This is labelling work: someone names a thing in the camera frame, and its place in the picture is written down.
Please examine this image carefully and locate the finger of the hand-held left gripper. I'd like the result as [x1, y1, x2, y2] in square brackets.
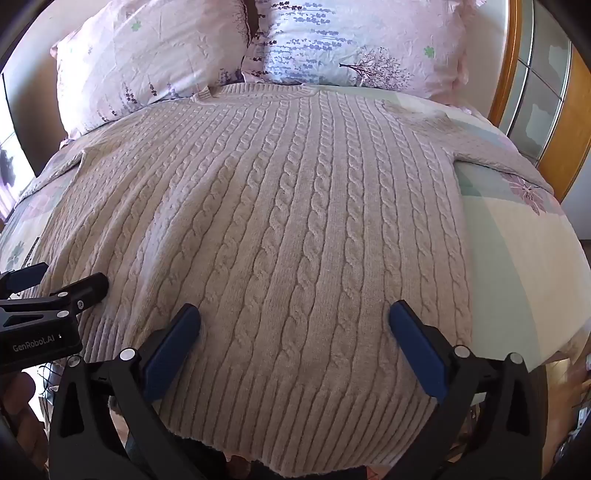
[0, 272, 110, 333]
[0, 262, 49, 296]

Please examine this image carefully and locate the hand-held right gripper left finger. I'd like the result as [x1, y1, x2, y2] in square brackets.
[47, 303, 202, 480]

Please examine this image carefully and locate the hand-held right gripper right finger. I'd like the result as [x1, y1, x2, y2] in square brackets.
[389, 300, 555, 480]

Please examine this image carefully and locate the beige cable-knit sweater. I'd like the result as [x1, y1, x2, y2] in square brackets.
[28, 82, 555, 477]

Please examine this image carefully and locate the person's left hand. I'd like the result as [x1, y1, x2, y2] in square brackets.
[0, 371, 51, 472]

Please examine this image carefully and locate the pastel floral bed sheet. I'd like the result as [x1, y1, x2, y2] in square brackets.
[0, 85, 587, 374]

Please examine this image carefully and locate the wooden framed glass door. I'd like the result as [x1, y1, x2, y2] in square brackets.
[487, 0, 591, 204]

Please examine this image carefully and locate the pink and blue floral pillow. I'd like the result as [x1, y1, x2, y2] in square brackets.
[242, 0, 485, 104]

